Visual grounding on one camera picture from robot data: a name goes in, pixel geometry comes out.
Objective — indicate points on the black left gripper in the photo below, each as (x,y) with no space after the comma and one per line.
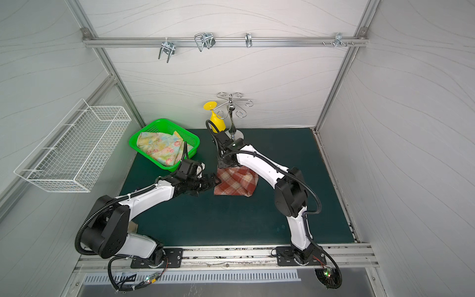
(204,181)

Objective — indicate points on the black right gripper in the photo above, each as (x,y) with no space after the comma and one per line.
(224,162)

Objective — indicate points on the red plaid skirt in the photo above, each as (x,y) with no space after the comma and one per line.
(236,181)

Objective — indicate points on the pastel floral skirt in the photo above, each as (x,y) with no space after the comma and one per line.
(166,149)

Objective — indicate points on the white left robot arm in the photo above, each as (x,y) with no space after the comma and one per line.
(105,230)

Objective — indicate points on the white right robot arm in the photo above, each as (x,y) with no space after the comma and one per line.
(291,195)

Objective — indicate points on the yellow plastic goblet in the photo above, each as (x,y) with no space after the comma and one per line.
(218,123)

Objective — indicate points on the chrome cup holder stand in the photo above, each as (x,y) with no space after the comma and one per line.
(233,107)

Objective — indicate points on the green plastic basket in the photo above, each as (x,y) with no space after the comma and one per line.
(166,126)

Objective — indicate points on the white vent strip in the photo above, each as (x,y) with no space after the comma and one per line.
(182,277)

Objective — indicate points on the metal u-bolt clamp middle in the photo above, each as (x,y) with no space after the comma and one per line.
(204,40)

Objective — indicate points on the metal u-bolt clamp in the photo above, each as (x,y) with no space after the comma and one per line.
(204,40)
(167,50)

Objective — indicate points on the metal hook clamp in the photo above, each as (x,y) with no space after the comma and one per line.
(248,40)

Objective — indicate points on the metal u-bolt clamp left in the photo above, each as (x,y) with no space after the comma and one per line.
(167,50)

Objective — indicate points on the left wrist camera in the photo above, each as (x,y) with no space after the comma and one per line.
(191,168)

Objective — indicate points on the white wire basket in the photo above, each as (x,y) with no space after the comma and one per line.
(72,156)

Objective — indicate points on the metal bracket right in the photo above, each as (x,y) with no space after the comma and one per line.
(338,42)

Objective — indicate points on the aluminium crossbar rail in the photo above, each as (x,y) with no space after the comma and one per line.
(221,42)

